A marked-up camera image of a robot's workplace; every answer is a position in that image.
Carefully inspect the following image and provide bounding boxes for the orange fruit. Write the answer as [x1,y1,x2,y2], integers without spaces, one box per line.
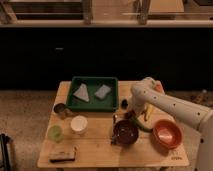
[155,82,165,93]

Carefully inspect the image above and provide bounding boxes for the green plastic cup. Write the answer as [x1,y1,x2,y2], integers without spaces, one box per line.
[47,125,63,142]

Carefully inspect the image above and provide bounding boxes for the wooden table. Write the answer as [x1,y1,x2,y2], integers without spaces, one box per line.
[36,80,190,169]

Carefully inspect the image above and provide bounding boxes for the red bowl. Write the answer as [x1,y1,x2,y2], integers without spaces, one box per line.
[151,119,182,150]

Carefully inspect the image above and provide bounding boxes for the green plastic tray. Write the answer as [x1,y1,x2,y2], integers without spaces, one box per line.
[66,76,119,112]

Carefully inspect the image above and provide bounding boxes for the white cup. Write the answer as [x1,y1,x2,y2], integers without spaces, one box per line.
[70,115,88,134]

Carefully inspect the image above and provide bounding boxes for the white handled dish brush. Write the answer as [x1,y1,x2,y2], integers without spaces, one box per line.
[121,99,129,109]

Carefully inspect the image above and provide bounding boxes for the grey rectangular sponge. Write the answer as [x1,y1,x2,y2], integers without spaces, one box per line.
[95,85,111,100]

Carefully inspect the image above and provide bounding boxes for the dark purple bowl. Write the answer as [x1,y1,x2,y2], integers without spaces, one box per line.
[113,120,139,146]

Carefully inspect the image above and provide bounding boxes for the wooden shelf frame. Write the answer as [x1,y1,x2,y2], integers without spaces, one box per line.
[0,0,213,28]

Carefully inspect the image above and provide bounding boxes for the small metal cup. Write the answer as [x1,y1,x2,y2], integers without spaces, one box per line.
[53,103,67,120]

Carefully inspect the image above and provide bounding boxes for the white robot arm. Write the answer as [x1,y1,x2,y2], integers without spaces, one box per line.
[130,77,213,171]

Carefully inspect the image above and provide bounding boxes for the green cucumber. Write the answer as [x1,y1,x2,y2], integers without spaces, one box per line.
[130,116,153,133]

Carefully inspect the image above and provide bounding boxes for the yellow banana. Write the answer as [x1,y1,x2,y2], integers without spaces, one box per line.
[144,104,154,121]

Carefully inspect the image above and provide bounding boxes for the black object at left edge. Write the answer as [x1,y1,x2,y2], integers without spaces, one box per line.
[0,134,11,171]

